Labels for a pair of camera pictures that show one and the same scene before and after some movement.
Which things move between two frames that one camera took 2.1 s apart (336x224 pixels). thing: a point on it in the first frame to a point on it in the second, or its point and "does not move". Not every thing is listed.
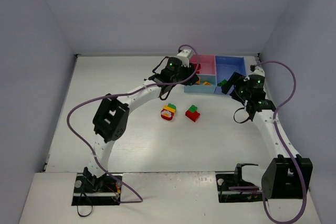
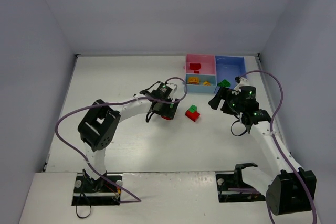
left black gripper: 191,77 to 169,112
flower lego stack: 168,112 does not move
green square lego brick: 222,82 does not move
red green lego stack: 192,113 does not move
